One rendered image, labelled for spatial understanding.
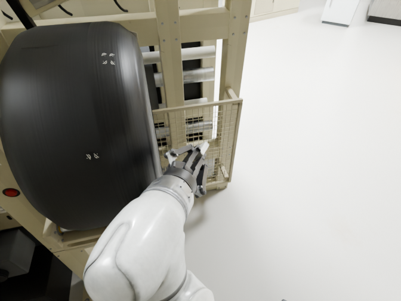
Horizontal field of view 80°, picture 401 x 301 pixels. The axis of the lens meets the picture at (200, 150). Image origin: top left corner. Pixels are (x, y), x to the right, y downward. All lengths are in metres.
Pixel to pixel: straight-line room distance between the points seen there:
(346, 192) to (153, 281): 2.17
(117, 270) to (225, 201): 1.75
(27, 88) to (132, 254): 0.40
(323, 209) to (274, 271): 0.67
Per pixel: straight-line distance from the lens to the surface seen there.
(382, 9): 6.59
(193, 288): 0.43
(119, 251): 0.32
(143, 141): 0.55
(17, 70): 0.62
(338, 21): 6.05
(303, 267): 1.91
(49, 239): 0.97
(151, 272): 0.33
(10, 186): 0.95
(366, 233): 2.24
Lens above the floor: 1.69
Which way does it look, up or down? 45 degrees down
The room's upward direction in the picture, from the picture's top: straight up
